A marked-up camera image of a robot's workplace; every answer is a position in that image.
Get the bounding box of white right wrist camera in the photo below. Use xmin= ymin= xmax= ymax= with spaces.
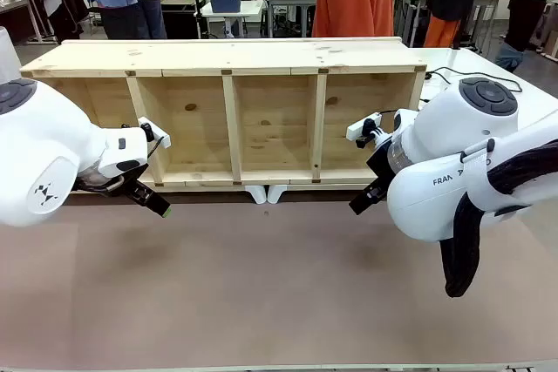
xmin=346 ymin=112 xmax=384 ymax=140

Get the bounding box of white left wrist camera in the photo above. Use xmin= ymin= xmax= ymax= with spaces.
xmin=138 ymin=116 xmax=172 ymax=150

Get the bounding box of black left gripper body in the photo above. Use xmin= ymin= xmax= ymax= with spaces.
xmin=76 ymin=165 xmax=152 ymax=202

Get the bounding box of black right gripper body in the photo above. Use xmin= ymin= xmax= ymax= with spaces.
xmin=365 ymin=141 xmax=396 ymax=193

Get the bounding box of white side table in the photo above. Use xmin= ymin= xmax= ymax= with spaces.
xmin=409 ymin=46 xmax=558 ymax=129

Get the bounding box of pine wooden shelf unit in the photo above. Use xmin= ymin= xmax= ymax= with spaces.
xmin=19 ymin=37 xmax=427 ymax=193

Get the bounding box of black arm cable sleeve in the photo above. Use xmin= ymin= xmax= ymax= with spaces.
xmin=439 ymin=139 xmax=558 ymax=299

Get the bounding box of thin black cable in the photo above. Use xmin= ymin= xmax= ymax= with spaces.
xmin=423 ymin=66 xmax=523 ymax=94

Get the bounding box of person in grey top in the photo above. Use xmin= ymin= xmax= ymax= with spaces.
xmin=494 ymin=0 xmax=558 ymax=73

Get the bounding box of blue storage box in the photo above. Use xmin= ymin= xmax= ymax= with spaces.
xmin=209 ymin=0 xmax=242 ymax=14

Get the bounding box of white background desk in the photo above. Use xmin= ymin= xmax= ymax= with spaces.
xmin=199 ymin=0 xmax=268 ymax=38

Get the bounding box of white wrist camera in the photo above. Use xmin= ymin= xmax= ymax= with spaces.
xmin=346 ymin=112 xmax=384 ymax=140
xmin=138 ymin=116 xmax=172 ymax=150

